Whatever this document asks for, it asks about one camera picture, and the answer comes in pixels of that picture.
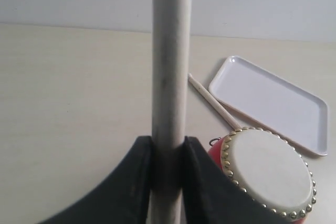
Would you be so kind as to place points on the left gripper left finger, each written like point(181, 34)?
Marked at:
point(123, 197)

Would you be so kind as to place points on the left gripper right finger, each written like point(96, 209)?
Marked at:
point(210, 197)

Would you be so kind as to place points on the white drumstick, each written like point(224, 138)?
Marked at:
point(170, 53)
point(214, 103)

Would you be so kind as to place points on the small red drum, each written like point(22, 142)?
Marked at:
point(268, 169)

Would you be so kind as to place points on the white plastic tray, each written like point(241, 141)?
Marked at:
point(273, 103)

